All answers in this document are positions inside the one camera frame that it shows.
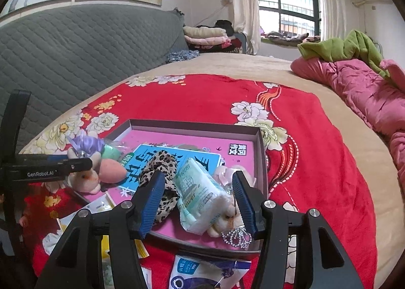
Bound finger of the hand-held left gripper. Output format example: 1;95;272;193
0;89;32;165
47;155;94;179

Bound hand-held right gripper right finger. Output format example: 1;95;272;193
232;170;374;289

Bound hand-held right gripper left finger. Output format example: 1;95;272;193
33;169;167;289

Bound plush doll with purple dress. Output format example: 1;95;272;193
65;132;106;195

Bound leopard print scrunchie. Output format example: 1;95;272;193
137;150;179;225

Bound white green tissue pack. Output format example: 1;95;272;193
175;158;234;235

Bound grey cardboard box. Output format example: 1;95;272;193
76;119;269;253

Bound beige bunny plush with crown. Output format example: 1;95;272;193
207;165;254;249

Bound clear bag of makeup sponges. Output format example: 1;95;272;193
97;139;133;185

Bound white yellow cartoon packet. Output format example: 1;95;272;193
85;200;150;259

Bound blue white packet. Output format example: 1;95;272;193
169;254;253;289

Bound pink book with blue label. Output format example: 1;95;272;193
106;127;257;233

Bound red floral blanket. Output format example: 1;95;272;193
19;74;380;289

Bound grey quilted headboard cover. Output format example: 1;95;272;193
0;4;187;157

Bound blue patterned cloth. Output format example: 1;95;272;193
166;50;200;63

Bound pink quilt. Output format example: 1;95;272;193
290;57;405;188

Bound patterned window seat cushion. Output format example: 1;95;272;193
261;32;309;46

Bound stack of folded clothes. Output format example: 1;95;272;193
183;26;242;54

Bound black bag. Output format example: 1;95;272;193
214;20;235;36

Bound green blanket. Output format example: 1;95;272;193
297;30;385;79

